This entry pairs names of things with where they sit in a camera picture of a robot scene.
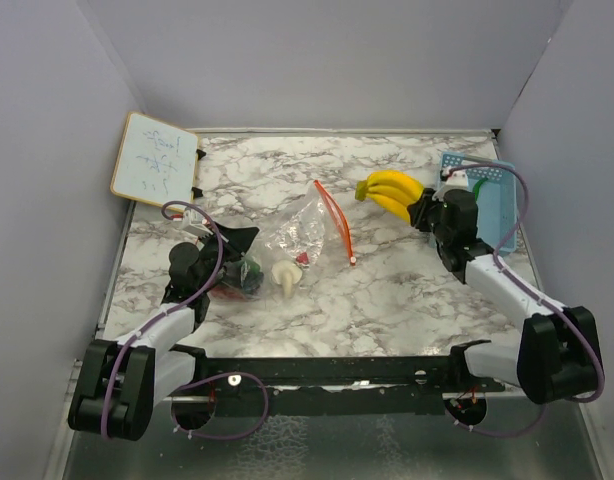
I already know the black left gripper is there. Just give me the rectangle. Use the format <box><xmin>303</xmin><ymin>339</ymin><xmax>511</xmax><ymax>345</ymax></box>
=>
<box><xmin>196</xmin><ymin>221</ymin><xmax>258</xmax><ymax>291</ymax></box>

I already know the yellow fake banana bunch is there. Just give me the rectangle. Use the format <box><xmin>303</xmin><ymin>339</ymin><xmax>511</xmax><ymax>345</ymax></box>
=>
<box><xmin>355</xmin><ymin>170</ymin><xmax>424</xmax><ymax>224</ymax></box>

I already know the clear zip top bag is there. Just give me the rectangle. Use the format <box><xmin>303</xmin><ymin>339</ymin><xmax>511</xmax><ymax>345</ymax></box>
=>
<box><xmin>210</xmin><ymin>180</ymin><xmax>357</xmax><ymax>302</ymax></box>

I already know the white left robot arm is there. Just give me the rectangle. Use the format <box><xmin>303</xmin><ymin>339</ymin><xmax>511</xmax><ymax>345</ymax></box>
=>
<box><xmin>68</xmin><ymin>227</ymin><xmax>259</xmax><ymax>441</ymax></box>

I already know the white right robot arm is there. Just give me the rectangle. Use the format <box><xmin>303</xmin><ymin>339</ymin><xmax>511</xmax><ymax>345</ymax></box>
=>
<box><xmin>407</xmin><ymin>188</ymin><xmax>605</xmax><ymax>405</ymax></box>

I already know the green fake vegetable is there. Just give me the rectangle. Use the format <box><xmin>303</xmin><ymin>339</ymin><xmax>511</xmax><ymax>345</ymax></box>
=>
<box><xmin>238</xmin><ymin>257</ymin><xmax>264</xmax><ymax>297</ymax></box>

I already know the white fake mushroom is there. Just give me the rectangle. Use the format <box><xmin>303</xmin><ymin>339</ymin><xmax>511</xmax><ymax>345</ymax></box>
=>
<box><xmin>271</xmin><ymin>260</ymin><xmax>302</xmax><ymax>299</ymax></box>

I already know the green fake food in basket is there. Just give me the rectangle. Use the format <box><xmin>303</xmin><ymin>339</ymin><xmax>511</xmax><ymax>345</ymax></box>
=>
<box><xmin>472</xmin><ymin>177</ymin><xmax>489</xmax><ymax>200</ymax></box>

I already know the small red fake food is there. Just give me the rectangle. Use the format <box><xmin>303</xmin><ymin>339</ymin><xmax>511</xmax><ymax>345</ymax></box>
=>
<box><xmin>296</xmin><ymin>252</ymin><xmax>309</xmax><ymax>265</ymax></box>

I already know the light blue plastic basket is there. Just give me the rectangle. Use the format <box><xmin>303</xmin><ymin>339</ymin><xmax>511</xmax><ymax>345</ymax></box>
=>
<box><xmin>435</xmin><ymin>151</ymin><xmax>517</xmax><ymax>247</ymax></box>

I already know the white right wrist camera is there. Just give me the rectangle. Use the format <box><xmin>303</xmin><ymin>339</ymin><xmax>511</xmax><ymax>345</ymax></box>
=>
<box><xmin>433</xmin><ymin>167</ymin><xmax>469</xmax><ymax>201</ymax></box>

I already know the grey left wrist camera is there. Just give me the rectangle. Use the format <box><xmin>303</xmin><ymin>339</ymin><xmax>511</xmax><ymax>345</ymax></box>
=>
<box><xmin>173</xmin><ymin>209</ymin><xmax>213</xmax><ymax>240</ymax></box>

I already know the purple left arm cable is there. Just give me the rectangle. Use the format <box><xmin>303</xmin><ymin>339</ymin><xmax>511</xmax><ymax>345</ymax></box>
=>
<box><xmin>99</xmin><ymin>200</ymin><xmax>271</xmax><ymax>442</ymax></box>

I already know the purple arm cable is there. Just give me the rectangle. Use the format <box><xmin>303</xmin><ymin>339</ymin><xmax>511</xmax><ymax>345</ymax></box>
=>
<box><xmin>99</xmin><ymin>200</ymin><xmax>271</xmax><ymax>442</ymax></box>
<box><xmin>449</xmin><ymin>167</ymin><xmax>606</xmax><ymax>439</ymax></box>

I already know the small whiteboard with wooden frame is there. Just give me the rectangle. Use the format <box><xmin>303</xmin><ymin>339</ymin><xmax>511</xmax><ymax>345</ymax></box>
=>
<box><xmin>110</xmin><ymin>112</ymin><xmax>200</xmax><ymax>207</ymax></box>

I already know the black metal base rail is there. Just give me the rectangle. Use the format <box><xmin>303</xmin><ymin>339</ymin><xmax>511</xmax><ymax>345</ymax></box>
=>
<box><xmin>173</xmin><ymin>345</ymin><xmax>504</xmax><ymax>418</ymax></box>

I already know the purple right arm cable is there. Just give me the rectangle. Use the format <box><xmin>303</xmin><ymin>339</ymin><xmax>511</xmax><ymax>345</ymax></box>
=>
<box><xmin>449</xmin><ymin>167</ymin><xmax>606</xmax><ymax>439</ymax></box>

